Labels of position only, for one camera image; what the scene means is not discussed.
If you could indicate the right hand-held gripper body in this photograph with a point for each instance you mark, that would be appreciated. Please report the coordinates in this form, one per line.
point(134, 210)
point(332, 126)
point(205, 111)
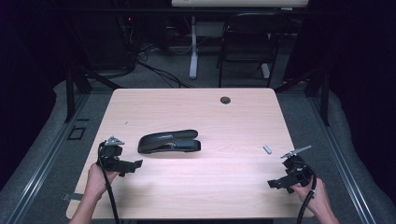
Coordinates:
point(298, 171)

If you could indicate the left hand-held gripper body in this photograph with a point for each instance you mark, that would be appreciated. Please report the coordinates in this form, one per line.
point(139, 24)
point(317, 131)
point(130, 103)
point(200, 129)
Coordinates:
point(110, 154)

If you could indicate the silver staple strip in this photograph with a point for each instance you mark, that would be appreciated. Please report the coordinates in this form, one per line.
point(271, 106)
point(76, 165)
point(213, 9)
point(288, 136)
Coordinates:
point(267, 149)

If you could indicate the black stapler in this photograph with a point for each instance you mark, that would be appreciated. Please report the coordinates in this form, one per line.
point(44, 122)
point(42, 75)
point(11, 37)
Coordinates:
point(168, 141)

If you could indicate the person's left hand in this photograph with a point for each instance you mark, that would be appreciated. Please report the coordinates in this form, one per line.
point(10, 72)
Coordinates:
point(96, 182)

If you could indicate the person's right hand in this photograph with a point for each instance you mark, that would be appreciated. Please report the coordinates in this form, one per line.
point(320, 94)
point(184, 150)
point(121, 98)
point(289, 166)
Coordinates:
point(319, 200)

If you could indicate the grey tape piece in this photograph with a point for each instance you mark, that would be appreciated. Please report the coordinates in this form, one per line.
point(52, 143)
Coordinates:
point(73, 197)

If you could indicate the black metal stand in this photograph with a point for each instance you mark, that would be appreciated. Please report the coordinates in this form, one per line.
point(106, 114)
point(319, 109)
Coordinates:
point(70, 93)
point(324, 99)

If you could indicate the dark equipment with red light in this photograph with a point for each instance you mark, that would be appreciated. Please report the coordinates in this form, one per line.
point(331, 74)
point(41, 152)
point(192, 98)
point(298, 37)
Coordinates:
point(106, 40)

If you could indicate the white desk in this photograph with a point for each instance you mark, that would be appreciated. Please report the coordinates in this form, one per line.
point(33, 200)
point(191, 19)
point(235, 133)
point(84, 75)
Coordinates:
point(193, 46)

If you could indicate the black folding chair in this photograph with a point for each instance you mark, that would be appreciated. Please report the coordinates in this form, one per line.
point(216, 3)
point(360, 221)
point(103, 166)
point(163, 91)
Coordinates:
point(249, 40)

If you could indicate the aluminium rail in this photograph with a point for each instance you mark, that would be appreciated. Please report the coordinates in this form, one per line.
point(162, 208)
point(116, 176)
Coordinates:
point(344, 168)
point(43, 168)

